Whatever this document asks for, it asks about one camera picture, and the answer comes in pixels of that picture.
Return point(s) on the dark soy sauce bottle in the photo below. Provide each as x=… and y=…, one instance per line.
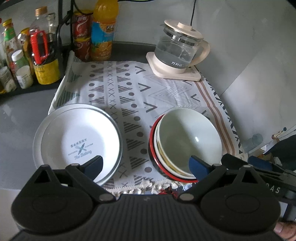
x=44, y=47

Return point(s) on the blue plastic water bottle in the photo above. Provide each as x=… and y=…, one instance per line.
x=252, y=142

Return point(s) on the small white cap jar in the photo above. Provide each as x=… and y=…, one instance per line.
x=24, y=77

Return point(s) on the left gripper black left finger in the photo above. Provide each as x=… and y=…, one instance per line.
x=83, y=178

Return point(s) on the green label sauce bottle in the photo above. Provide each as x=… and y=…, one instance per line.
x=11, y=43

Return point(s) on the glass electric kettle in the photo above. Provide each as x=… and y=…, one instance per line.
x=181, y=46

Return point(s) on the person's right hand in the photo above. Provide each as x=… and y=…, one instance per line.
x=286, y=230

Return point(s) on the large white flower plate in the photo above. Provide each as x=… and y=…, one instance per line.
x=41, y=138

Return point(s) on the beige kettle base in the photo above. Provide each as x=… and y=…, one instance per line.
x=164, y=71

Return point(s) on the white bowl yellow band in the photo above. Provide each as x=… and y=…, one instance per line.
x=163, y=165

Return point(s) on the white ceramic bowl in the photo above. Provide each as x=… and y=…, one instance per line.
x=182, y=133

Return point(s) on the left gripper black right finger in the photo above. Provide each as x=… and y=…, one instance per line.
x=206, y=175

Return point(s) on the red drink cans stack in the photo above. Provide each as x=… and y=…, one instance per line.
x=81, y=31

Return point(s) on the black metal shelf rack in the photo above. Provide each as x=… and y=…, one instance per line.
x=66, y=20

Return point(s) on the patterned fringed table cloth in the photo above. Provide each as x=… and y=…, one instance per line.
x=135, y=98

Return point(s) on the red and black bowl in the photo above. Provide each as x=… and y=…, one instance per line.
x=156, y=163

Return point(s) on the orange juice bottle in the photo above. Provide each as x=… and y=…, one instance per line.
x=103, y=28

